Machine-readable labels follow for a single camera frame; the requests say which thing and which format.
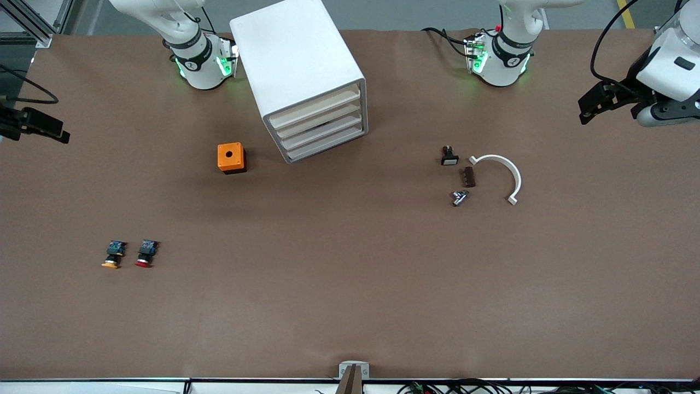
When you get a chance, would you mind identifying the red mushroom push button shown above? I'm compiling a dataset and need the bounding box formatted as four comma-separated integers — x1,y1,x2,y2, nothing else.
135,239,160,269

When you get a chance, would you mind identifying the brown table mat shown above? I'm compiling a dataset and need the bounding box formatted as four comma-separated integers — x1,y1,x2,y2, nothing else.
0,27,700,381

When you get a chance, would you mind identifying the black cable bundle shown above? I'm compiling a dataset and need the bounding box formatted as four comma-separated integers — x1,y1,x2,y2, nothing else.
396,378,700,394

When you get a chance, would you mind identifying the white curved plastic bracket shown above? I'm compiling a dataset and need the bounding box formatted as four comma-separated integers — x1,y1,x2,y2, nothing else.
469,154,522,206

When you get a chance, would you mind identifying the white drawer cabinet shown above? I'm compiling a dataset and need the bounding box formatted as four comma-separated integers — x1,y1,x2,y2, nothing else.
229,0,369,165

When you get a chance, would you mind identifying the black base cable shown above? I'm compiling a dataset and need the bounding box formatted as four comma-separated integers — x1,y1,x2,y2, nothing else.
421,27,472,56

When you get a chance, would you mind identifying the orange button enclosure box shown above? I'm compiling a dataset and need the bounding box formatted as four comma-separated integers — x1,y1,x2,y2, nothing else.
217,142,247,175

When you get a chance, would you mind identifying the yellow mushroom push button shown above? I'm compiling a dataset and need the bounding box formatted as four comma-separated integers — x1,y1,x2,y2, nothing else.
101,241,129,269

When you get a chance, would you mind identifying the white plastic drawer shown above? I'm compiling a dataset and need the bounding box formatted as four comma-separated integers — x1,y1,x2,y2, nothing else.
275,101,363,141
280,114,364,152
284,126,366,163
267,83,363,132

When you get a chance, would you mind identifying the grey metal mount bracket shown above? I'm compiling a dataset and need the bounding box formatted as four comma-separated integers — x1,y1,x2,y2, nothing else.
339,361,370,379

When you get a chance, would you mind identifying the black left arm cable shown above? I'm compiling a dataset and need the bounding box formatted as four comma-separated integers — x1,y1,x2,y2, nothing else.
590,0,641,84

